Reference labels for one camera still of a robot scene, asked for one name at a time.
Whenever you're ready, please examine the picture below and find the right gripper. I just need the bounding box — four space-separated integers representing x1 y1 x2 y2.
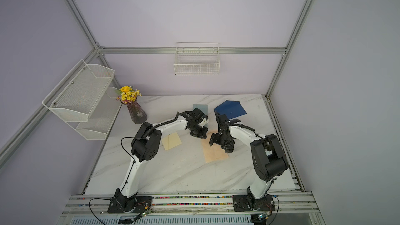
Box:
210 133 234 152

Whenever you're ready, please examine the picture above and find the peach paper sheet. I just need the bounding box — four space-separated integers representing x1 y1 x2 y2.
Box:
201 130 229 163

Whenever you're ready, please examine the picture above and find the teal envelope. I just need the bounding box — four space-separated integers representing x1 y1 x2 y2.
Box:
193 104 208 115

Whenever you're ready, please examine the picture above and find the cream envelope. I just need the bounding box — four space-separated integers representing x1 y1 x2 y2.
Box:
161 132 182 151

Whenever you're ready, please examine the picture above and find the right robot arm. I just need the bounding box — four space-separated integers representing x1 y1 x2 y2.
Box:
209 112 289 212

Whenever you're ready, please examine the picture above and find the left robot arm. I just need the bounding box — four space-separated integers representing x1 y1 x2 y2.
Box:
112 108 209 207

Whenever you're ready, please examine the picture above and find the dark blue envelope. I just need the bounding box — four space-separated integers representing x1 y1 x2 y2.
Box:
214 101 247 119

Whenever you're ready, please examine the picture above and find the dark glass vase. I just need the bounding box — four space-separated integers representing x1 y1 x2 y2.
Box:
126 101 147 124

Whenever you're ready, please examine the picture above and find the yellow flower bouquet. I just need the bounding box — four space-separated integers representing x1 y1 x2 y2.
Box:
116 86 142 104

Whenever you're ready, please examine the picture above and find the white mesh two-tier shelf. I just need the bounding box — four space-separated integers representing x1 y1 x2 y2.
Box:
42 60 121 140

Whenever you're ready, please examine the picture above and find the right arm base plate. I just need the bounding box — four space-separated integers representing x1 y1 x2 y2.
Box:
232 194 276 212

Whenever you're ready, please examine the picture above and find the white wire wall basket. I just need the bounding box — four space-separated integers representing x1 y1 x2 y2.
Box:
174 42 220 76

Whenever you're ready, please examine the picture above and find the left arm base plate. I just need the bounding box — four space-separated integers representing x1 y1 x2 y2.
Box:
107 188 153 214

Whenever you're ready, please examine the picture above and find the aluminium front rail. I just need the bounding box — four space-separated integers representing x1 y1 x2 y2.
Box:
57 191 325 225

